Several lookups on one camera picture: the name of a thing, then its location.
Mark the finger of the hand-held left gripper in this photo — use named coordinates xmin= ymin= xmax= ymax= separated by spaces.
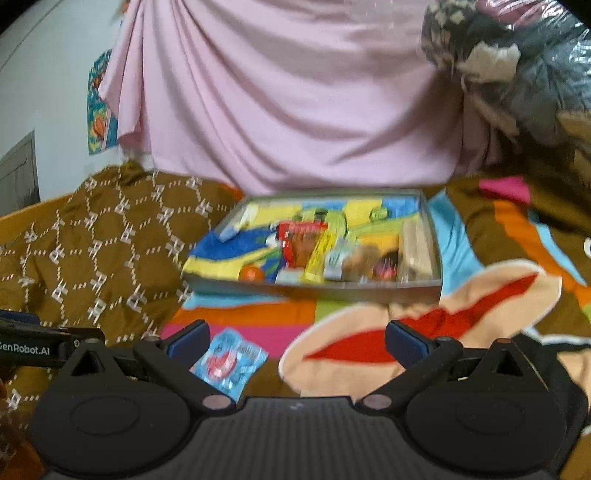
xmin=60 ymin=326 xmax=107 ymax=358

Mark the brown snack packet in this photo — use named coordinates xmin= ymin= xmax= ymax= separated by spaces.
xmin=346 ymin=244 xmax=385 ymax=280

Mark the white rice cracker packet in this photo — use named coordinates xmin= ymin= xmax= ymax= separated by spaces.
xmin=398 ymin=219 xmax=437 ymax=282

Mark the wall poster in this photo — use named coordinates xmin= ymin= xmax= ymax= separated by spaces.
xmin=87 ymin=48 xmax=121 ymax=156

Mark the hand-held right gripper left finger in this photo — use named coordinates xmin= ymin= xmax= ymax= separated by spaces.
xmin=62 ymin=319 xmax=237 ymax=411

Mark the red quail egg packet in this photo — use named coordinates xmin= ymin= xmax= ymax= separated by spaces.
xmin=372 ymin=253 xmax=400 ymax=282

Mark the green yellow snack packet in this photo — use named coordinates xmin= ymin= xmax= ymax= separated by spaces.
xmin=302 ymin=210 xmax=348 ymax=282

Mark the grey wall panel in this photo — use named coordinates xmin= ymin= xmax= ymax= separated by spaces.
xmin=0 ymin=130 xmax=40 ymax=217

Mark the pink cloth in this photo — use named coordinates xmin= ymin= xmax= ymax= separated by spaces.
xmin=98 ymin=0 xmax=514 ymax=197

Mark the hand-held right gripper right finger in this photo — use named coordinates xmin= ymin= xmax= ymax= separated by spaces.
xmin=360 ymin=320 xmax=542 ymax=411

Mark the clear pastry packet green label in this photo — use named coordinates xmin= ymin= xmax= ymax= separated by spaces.
xmin=323 ymin=237 xmax=360 ymax=280

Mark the colourful printed blanket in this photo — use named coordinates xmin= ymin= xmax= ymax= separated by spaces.
xmin=159 ymin=174 xmax=591 ymax=480

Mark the brown patterned quilt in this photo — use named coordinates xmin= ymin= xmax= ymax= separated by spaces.
xmin=0 ymin=161 xmax=246 ymax=480

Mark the grey shallow box colourful lining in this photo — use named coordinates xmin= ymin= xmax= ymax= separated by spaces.
xmin=181 ymin=187 xmax=443 ymax=304

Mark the clear plastic bag dark cloth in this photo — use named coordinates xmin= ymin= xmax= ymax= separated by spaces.
xmin=419 ymin=0 xmax=591 ymax=141

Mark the light blue snack packet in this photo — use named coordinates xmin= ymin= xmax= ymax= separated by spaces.
xmin=189 ymin=327 xmax=270 ymax=403

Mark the red spicy tofu packet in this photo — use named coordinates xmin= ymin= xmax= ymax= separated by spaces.
xmin=276 ymin=220 xmax=325 ymax=271

